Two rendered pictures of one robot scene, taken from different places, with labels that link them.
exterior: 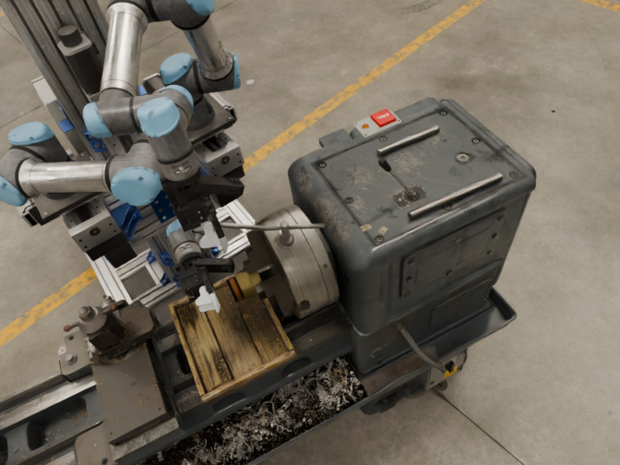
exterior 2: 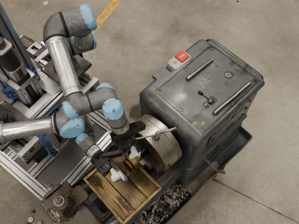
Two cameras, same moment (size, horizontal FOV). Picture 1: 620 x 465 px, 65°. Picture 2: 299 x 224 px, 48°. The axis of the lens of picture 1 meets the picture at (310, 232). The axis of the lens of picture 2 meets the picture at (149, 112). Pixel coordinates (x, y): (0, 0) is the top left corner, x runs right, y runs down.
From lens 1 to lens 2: 0.68 m
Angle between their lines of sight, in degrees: 16
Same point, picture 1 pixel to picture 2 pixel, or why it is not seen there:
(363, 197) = (187, 106)
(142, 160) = not seen: hidden behind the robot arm
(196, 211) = (128, 144)
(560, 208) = (252, 62)
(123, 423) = not seen: outside the picture
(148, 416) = not seen: outside the picture
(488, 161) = (241, 75)
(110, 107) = (78, 104)
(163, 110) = (119, 107)
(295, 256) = (162, 145)
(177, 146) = (123, 120)
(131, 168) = (71, 121)
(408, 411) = (200, 193)
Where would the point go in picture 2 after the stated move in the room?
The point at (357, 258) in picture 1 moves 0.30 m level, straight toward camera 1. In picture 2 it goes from (194, 140) to (216, 197)
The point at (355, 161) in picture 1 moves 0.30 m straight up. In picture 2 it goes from (176, 86) to (179, 51)
